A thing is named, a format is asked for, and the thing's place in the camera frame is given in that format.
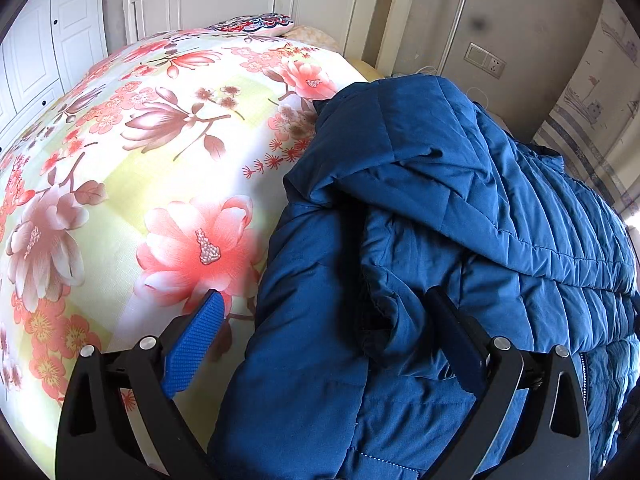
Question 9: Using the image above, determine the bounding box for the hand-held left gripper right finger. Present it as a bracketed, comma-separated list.
[428, 285, 594, 480]

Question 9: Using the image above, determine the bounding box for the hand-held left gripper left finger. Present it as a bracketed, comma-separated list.
[55, 289, 224, 480]

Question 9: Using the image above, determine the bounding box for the blue quilted jacket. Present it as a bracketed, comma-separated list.
[207, 75, 640, 480]

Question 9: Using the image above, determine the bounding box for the floral bed quilt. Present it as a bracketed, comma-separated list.
[0, 27, 371, 466]

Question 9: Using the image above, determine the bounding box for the printed curtain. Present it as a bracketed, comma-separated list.
[532, 0, 640, 211]

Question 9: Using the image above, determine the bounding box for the yellow bed sheet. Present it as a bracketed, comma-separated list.
[347, 57, 386, 81]

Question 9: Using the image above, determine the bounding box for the patterned pillow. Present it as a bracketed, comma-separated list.
[207, 11, 295, 36]

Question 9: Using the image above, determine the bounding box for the cream pillow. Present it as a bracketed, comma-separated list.
[282, 25, 346, 56]

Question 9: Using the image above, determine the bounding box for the metal pole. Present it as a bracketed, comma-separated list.
[440, 0, 471, 78]

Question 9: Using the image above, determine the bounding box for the white wardrobe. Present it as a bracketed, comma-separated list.
[0, 0, 108, 136]

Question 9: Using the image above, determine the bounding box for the white headboard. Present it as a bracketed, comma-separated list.
[122, 0, 421, 78]

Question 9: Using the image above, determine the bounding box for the white cable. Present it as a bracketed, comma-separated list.
[415, 64, 495, 107]

